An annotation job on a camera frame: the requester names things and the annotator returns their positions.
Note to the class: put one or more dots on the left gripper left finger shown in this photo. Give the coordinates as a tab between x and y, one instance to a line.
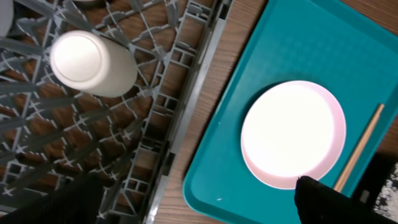
76	203

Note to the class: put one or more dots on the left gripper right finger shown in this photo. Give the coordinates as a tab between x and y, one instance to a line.
319	204

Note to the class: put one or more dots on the large white plate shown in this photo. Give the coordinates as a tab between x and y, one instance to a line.
293	129

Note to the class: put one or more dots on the white paper cup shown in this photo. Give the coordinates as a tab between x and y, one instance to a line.
93	64

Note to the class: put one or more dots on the grey metal saucer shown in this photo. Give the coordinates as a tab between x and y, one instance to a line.
6	16

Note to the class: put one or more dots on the left wooden chopstick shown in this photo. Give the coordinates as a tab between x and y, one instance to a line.
358	150

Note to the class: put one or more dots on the black plastic tray bin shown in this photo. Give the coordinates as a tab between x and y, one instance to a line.
373	179

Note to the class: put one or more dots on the rice leftovers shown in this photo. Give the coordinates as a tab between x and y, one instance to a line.
386	202

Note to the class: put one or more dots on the grey plastic dish rack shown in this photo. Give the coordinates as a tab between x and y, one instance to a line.
52	134

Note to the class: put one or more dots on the teal serving tray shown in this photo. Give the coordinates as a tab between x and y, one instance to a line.
326	42

